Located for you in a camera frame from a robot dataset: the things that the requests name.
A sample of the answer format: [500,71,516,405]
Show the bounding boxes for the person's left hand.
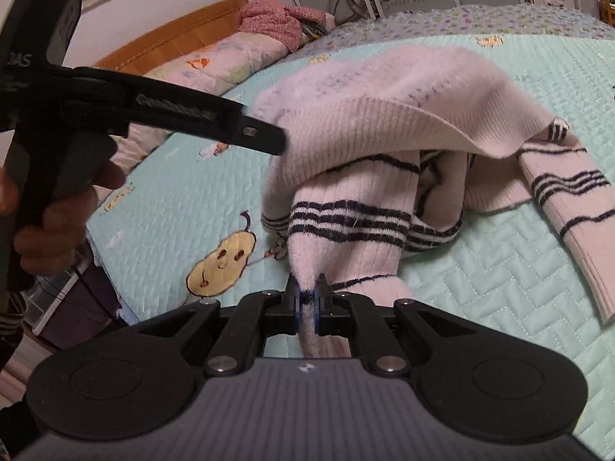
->
[13,160,127,275]

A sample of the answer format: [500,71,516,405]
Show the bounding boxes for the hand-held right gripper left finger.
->
[137,275,309,378]

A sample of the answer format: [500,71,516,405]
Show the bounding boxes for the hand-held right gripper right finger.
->
[311,274,475,377]

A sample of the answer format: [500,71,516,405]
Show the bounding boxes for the wooden headboard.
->
[93,0,251,70]

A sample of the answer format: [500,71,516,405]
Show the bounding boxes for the grey hoops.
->
[331,0,374,25]

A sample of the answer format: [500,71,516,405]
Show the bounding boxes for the pink knitted cloth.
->
[239,0,337,53]

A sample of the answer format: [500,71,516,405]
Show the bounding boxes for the dark bedside box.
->
[24,250,141,352]

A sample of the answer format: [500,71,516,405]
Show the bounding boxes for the white black-striped knit sweater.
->
[250,47,615,361]

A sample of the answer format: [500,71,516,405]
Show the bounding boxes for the floral folded quilt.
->
[96,33,290,202]

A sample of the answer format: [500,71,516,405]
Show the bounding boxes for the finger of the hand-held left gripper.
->
[59,66,290,158]

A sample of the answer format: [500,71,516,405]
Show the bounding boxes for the dark patterned cloth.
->
[300,18,332,39]

